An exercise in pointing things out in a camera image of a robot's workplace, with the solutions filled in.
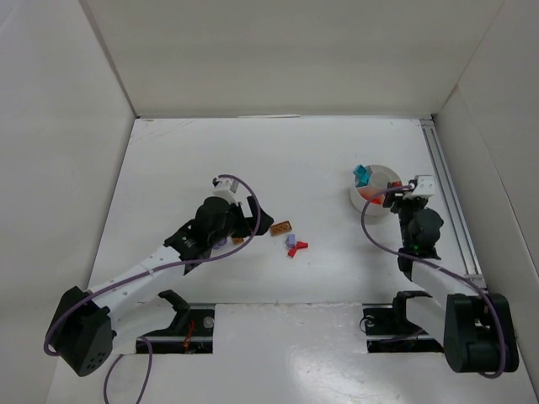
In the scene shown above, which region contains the lavender lego brick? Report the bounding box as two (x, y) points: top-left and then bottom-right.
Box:
(286, 233), (296, 248)

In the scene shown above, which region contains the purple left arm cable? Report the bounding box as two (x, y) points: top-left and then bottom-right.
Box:
(43, 173), (262, 404)

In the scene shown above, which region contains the white round divided container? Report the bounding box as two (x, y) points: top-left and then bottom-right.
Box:
(350, 164), (401, 217)

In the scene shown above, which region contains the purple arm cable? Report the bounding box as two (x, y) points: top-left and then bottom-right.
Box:
(360, 184), (509, 378)
(43, 173), (262, 404)

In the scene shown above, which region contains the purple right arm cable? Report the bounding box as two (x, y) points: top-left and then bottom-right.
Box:
(360, 184), (509, 378)

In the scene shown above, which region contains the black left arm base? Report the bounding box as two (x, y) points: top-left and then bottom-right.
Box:
(145, 290), (216, 355)

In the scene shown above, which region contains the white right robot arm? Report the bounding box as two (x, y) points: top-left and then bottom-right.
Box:
(384, 189), (520, 379)

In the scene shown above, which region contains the large teal lego brick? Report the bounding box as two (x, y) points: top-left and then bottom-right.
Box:
(353, 164), (372, 188)

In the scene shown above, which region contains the aluminium rail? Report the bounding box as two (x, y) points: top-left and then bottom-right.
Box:
(419, 118), (488, 291)

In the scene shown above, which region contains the tan lego plate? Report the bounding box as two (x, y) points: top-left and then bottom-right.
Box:
(269, 221), (292, 237)

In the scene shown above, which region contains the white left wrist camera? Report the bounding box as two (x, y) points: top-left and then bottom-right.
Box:
(212, 177), (239, 205)

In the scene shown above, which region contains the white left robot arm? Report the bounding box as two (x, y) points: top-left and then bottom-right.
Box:
(44, 196), (274, 377)

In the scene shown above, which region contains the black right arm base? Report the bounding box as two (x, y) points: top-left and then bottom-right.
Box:
(360, 291), (444, 354)

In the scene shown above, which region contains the orange curved lego piece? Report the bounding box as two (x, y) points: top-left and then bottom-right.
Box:
(358, 188), (385, 205)

